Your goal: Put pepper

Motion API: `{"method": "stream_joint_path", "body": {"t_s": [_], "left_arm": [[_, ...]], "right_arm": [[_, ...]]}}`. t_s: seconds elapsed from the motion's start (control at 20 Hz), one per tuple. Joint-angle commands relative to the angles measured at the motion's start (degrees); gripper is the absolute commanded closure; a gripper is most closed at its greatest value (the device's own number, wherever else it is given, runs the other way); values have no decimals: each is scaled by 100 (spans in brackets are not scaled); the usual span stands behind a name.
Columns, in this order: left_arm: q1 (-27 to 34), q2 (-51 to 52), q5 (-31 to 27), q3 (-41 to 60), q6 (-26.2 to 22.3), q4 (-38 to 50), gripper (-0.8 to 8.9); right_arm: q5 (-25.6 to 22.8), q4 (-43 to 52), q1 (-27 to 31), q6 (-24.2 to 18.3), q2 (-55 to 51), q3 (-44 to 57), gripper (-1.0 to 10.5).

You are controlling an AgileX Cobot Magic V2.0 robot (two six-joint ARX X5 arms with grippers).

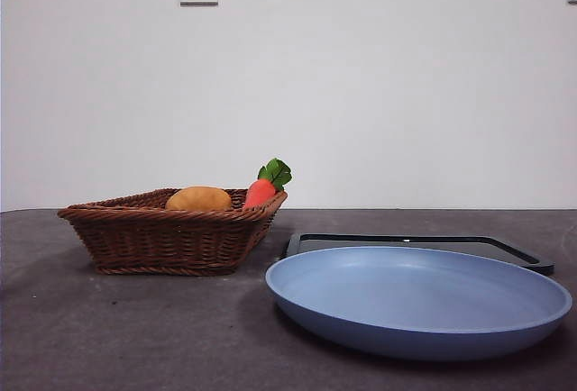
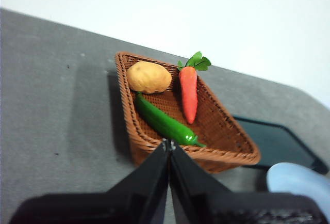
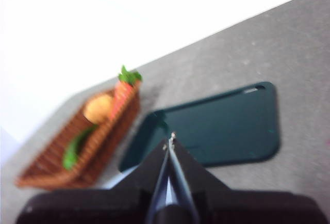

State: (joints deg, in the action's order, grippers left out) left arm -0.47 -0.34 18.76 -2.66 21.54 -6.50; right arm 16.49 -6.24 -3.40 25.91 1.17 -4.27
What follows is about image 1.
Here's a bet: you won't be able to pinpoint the blue round plate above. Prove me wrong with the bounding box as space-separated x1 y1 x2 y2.
264 245 573 362

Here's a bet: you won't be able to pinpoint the orange plush carrot, green leaves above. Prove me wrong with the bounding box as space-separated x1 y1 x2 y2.
242 157 293 210

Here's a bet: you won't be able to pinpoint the tan potato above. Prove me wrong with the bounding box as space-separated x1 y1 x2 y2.
165 186 233 211

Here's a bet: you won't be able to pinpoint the brown wicker basket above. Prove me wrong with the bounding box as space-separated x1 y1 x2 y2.
57 187 289 276

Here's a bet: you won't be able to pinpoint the black rectangular tray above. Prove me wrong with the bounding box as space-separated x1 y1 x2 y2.
279 232 556 275

